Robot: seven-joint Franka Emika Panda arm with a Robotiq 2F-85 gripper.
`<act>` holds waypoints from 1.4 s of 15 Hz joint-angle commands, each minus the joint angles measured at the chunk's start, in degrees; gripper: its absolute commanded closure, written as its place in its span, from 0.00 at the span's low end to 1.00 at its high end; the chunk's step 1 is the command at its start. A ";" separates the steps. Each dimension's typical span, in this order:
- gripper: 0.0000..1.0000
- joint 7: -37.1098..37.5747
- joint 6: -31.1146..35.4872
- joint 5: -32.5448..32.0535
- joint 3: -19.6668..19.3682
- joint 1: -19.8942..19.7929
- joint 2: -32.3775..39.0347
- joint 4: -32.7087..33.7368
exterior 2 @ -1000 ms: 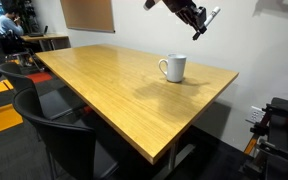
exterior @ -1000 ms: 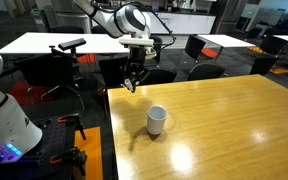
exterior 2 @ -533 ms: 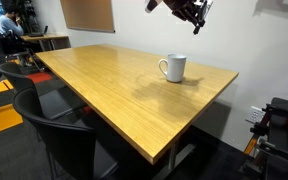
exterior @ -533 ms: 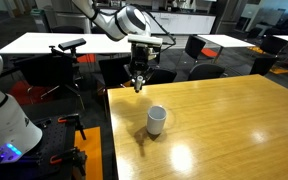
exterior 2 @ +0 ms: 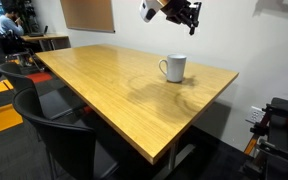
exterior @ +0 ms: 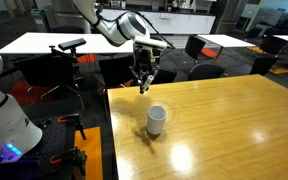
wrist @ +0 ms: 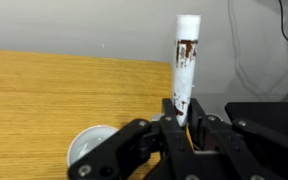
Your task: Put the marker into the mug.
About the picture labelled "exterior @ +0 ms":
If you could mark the white marker with dark cap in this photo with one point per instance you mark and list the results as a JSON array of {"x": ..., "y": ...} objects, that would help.
[{"x": 146, "y": 83}]

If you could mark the white ceramic mug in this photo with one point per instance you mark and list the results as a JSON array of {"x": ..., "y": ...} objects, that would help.
[{"x": 156, "y": 121}]

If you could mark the large white table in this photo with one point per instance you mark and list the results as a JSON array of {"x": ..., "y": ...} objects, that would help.
[{"x": 34, "y": 43}]

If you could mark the black camera tripod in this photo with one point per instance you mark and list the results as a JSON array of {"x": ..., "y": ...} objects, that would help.
[{"x": 71, "y": 73}]

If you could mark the grey trash bin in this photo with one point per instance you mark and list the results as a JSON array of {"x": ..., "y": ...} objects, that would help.
[{"x": 39, "y": 20}]

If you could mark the black plastic chair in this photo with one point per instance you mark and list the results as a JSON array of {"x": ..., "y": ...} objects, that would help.
[
  {"x": 262, "y": 65},
  {"x": 274, "y": 45},
  {"x": 195, "y": 46},
  {"x": 165, "y": 76},
  {"x": 205, "y": 71},
  {"x": 115, "y": 71},
  {"x": 40, "y": 71}
]

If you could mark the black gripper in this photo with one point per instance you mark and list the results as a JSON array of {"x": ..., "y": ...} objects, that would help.
[{"x": 145, "y": 56}]

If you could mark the black robot mounting stand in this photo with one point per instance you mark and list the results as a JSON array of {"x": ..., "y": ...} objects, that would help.
[{"x": 54, "y": 140}]

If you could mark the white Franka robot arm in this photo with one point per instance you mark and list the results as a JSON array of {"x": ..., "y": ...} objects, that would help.
[{"x": 124, "y": 28}]

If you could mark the black stereo camera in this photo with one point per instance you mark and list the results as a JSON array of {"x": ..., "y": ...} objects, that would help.
[{"x": 72, "y": 44}]

